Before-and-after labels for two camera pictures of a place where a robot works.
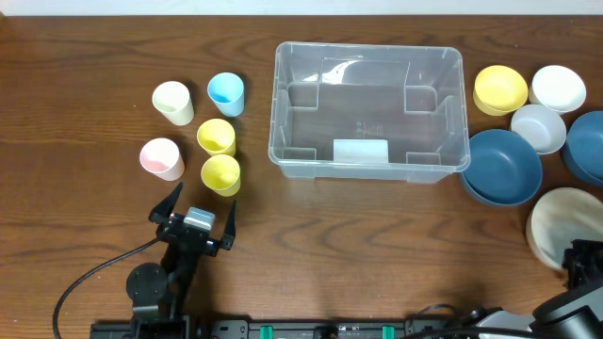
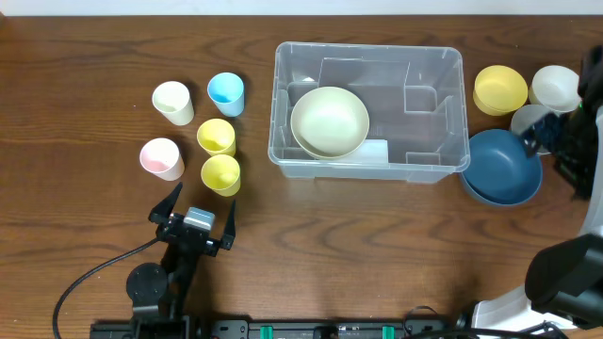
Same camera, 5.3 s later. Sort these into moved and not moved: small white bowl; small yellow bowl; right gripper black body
Moved: right gripper black body
Not moved: small white bowl; small yellow bowl
